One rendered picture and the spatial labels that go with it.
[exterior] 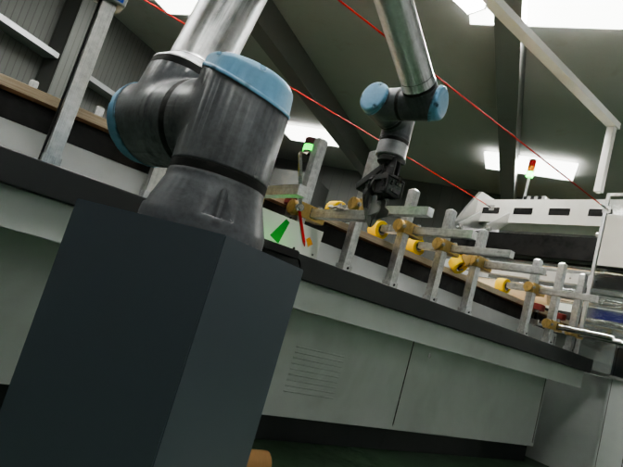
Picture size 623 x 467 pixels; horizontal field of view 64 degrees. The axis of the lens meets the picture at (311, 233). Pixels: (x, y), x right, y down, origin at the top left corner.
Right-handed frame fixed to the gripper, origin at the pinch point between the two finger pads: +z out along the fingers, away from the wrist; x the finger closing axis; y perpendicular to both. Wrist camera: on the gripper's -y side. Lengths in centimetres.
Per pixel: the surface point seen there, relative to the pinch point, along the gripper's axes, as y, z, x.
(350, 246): -29.0, 2.5, 19.7
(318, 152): -28.0, -23.3, -5.5
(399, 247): -29, -4, 44
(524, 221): -111, -85, 251
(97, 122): -45, -6, -71
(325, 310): -31.5, 27.4, 18.2
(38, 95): -45, -7, -87
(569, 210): -77, -94, 252
